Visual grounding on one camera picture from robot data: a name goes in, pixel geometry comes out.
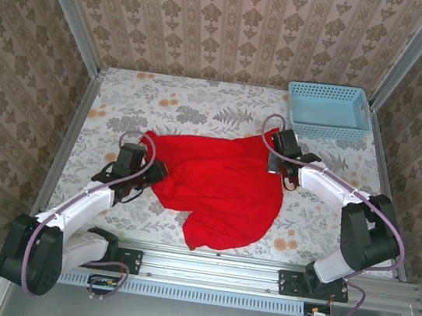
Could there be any red t-shirt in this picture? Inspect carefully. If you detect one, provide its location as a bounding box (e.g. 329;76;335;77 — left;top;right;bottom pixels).
126;109;294;263

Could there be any light blue plastic basket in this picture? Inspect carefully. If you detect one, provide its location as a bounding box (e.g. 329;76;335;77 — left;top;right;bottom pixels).
280;78;378;148

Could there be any floral table cover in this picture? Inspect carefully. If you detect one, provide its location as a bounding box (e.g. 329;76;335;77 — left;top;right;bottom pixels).
39;59;417;279

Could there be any small circuit board with connectors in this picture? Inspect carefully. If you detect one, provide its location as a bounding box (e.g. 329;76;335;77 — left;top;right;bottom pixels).
86;272;121;298
301;302;335;316

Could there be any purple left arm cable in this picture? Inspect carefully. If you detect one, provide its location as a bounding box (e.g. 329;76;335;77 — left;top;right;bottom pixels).
20;118;159;311

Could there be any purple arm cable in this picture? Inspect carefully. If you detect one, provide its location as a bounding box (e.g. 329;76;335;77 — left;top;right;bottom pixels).
20;118;159;311
234;112;422;316

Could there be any aluminium table side rail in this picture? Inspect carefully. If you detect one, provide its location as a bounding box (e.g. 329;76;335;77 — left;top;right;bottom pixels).
23;60;109;239
347;109;422;283

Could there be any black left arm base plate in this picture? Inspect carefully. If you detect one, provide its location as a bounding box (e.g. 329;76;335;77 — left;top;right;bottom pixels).
79;241;144;276

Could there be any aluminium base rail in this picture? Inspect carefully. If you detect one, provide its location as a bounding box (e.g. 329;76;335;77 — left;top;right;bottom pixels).
4;223;422;316

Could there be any grey slotted cable duct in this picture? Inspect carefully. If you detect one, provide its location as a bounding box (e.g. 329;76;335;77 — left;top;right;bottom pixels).
58;266;306;316

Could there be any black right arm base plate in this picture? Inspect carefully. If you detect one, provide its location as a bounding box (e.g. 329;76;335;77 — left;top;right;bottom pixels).
276;269;352;304

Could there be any aluminium frame post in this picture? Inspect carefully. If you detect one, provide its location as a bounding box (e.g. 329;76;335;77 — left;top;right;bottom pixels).
17;0;112;76
369;0;422;118

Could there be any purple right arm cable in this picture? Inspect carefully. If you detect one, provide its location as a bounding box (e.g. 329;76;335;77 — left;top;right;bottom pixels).
234;112;422;316

